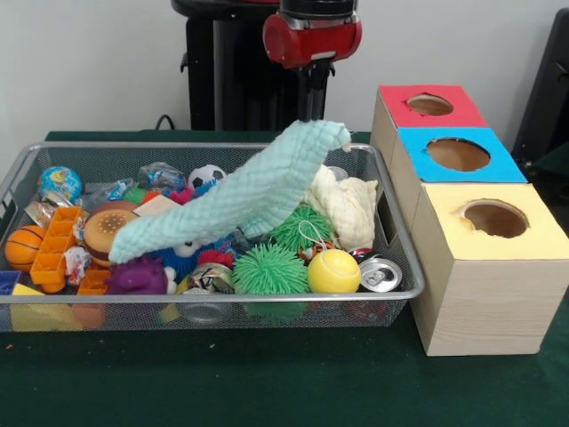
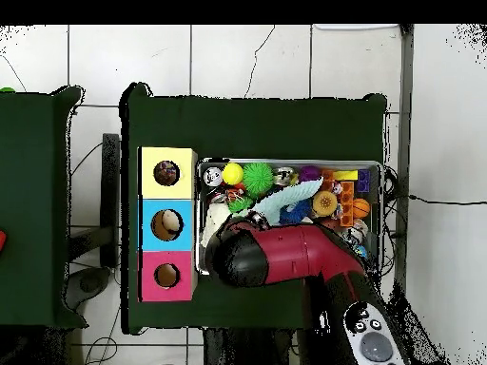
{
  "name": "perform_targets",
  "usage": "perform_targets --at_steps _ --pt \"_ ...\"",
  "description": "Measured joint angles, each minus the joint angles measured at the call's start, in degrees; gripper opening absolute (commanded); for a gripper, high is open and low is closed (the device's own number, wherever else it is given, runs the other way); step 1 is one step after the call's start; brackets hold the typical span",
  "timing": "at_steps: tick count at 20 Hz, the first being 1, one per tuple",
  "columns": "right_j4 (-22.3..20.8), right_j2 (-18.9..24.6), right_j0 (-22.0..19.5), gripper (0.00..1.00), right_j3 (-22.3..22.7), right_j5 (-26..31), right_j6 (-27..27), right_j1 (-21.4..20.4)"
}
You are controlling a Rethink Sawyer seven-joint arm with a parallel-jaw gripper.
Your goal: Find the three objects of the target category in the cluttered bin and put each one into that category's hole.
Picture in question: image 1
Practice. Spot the cream waffle cloth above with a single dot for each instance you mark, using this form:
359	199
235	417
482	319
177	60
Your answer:
351	204

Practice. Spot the dark green table cloth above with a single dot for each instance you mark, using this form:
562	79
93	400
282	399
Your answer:
266	378

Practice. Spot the mint knitted cloth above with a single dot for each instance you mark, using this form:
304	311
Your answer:
249	195

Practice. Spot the small soccer ball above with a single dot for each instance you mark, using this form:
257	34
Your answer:
204	175

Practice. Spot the orange plastic brick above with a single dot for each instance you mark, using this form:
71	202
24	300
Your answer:
53	251

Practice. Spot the orange basketball toy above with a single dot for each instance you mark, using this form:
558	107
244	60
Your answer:
24	249

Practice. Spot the yellow tennis ball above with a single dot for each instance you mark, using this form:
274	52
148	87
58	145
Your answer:
334	271

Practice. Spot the purple spiky toy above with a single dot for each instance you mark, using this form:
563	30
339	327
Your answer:
133	278

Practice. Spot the wooden box with three holes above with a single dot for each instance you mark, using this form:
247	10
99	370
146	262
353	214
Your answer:
484	302

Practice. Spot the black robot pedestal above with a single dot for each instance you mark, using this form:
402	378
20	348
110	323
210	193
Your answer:
235	75

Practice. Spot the clear mesh bin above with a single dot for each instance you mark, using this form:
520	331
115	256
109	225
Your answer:
311	311

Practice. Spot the blue globe ball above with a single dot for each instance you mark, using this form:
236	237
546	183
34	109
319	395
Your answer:
60	182

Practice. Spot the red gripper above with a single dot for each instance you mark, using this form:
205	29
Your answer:
311	40

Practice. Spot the brown burger toy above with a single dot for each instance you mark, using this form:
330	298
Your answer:
106	229

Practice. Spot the black panel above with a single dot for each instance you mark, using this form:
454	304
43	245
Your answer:
547	89

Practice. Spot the green spiky rubber ball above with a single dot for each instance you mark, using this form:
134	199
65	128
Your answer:
270	269
293	229

